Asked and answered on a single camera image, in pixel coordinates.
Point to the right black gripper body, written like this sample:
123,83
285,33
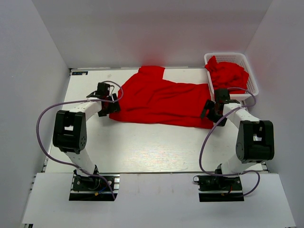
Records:
213,115

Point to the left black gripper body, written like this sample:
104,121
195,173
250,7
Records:
111,107

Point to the red t shirt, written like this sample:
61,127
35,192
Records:
226,74
147,98

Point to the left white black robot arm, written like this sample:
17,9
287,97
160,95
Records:
70,132

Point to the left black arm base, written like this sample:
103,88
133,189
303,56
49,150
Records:
88,188

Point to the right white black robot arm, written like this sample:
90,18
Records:
255,139

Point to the red t shirt in basket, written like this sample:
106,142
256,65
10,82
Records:
226,74

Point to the dark label sticker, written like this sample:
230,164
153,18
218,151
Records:
79,73

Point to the white plastic basket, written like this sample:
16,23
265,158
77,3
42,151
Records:
239,59

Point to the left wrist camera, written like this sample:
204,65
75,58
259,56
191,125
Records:
102,92

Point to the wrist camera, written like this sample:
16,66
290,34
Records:
102,92
222,96

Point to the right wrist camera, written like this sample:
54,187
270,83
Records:
222,96

